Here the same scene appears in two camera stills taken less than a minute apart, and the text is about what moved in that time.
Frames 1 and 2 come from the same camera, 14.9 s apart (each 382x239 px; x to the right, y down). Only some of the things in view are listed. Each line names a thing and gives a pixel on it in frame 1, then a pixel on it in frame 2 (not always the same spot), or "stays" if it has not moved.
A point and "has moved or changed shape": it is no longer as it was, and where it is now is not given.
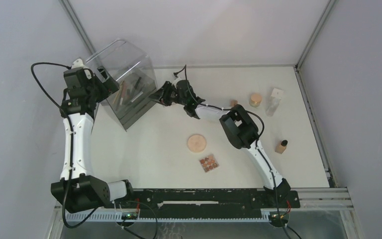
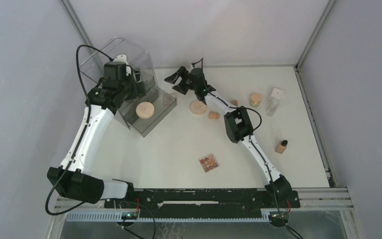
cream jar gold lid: [255, 100] stays
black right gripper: [162, 94] -> [184, 73]
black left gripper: [108, 87] -> [138, 89]
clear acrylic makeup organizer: [133, 70] has moved or changed shape
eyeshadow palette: [208, 163] stays
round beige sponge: [196, 143] -> [144, 110]
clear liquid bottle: [275, 98] stays
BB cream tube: [233, 102] stays
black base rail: [202, 203] stays
